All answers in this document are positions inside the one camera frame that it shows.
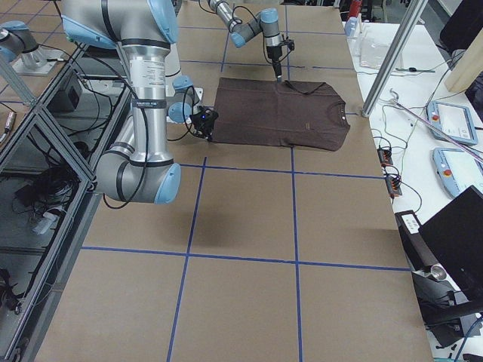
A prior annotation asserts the black box with label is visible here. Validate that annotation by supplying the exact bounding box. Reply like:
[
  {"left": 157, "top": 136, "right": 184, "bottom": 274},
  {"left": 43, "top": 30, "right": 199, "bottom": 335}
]
[{"left": 395, "top": 210, "right": 438, "bottom": 270}]

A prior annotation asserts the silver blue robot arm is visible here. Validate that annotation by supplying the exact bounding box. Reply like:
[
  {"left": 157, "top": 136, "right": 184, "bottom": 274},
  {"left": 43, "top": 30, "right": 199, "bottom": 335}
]
[
  {"left": 62, "top": 1, "right": 191, "bottom": 208},
  {"left": 198, "top": 1, "right": 287, "bottom": 82}
]

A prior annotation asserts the white claw reacher stick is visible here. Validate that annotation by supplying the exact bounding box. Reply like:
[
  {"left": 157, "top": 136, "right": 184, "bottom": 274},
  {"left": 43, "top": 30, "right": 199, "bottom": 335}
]
[{"left": 388, "top": 88, "right": 483, "bottom": 163}]

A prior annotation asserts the dark brown t-shirt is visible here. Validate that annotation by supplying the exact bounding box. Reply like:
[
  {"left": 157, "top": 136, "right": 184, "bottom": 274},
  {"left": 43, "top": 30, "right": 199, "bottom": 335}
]
[{"left": 212, "top": 78, "right": 350, "bottom": 151}]

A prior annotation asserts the aluminium frame rack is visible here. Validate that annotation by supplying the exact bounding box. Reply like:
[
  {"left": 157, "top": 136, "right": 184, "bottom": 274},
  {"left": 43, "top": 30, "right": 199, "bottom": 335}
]
[{"left": 1, "top": 46, "right": 130, "bottom": 361}]

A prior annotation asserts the near blue teach pendant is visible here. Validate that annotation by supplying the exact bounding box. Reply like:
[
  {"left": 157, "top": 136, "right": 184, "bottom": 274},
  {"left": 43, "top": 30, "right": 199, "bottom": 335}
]
[{"left": 432, "top": 147, "right": 482, "bottom": 198}]

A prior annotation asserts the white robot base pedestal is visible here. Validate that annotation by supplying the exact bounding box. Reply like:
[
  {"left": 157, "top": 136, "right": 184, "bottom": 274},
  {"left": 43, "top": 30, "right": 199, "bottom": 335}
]
[{"left": 165, "top": 44, "right": 204, "bottom": 113}]

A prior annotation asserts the aluminium frame post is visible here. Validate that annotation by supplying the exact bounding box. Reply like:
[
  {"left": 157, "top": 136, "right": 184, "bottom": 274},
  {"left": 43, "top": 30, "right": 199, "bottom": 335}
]
[{"left": 361, "top": 0, "right": 428, "bottom": 118}]

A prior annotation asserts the clear plastic bag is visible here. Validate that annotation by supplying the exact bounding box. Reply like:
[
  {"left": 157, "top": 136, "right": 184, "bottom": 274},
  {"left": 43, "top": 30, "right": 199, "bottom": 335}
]
[{"left": 359, "top": 38, "right": 390, "bottom": 69}]

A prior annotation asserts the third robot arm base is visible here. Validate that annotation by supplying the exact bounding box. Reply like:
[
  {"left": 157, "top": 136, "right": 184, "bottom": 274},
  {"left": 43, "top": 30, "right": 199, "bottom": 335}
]
[{"left": 1, "top": 20, "right": 65, "bottom": 76}]

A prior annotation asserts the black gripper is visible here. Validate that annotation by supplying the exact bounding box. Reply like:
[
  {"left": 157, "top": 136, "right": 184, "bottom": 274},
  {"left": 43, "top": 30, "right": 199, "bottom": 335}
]
[
  {"left": 266, "top": 47, "right": 282, "bottom": 82},
  {"left": 190, "top": 107, "right": 219, "bottom": 140}
]

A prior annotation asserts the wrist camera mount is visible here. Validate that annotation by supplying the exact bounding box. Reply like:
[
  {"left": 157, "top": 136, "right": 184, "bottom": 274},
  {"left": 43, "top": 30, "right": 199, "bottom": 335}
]
[{"left": 281, "top": 35, "right": 295, "bottom": 53}]

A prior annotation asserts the orange black connector board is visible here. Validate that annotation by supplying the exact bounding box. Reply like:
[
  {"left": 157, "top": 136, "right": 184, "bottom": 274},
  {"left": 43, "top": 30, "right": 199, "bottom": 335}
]
[{"left": 377, "top": 147, "right": 393, "bottom": 167}]

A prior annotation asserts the far blue teach pendant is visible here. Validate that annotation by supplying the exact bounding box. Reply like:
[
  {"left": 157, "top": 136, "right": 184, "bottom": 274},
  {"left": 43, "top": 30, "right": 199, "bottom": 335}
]
[{"left": 426, "top": 101, "right": 478, "bottom": 146}]

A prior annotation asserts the blue teach pendant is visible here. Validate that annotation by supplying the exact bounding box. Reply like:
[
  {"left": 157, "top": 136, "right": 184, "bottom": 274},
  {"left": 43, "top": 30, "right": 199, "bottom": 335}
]
[
  {"left": 432, "top": 147, "right": 482, "bottom": 198},
  {"left": 426, "top": 101, "right": 478, "bottom": 146}
]

